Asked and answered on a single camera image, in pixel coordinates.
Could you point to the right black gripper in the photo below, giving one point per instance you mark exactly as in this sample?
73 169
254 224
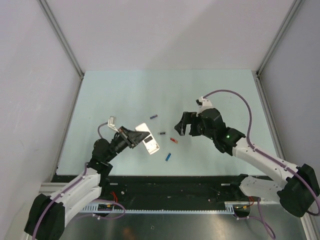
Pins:
186 119

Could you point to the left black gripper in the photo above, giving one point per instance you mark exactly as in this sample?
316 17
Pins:
133 138

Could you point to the white red remote control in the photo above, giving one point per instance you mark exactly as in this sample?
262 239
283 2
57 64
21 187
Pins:
149 142

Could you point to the blue battery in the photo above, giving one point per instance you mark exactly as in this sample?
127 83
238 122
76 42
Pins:
168 157

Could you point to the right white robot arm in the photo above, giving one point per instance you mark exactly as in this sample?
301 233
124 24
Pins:
295 187

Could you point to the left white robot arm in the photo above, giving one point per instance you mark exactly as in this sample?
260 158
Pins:
50 214

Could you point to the red battery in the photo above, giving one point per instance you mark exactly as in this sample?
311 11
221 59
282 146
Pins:
174 140

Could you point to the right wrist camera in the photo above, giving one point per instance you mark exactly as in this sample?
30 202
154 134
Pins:
203 104

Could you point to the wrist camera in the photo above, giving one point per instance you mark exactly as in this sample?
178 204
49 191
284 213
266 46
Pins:
112 123
203 104

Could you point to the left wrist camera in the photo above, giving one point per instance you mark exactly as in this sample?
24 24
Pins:
112 123

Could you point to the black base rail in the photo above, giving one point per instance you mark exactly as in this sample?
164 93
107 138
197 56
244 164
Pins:
173 192

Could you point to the grey cable duct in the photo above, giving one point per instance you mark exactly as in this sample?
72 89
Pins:
105 208

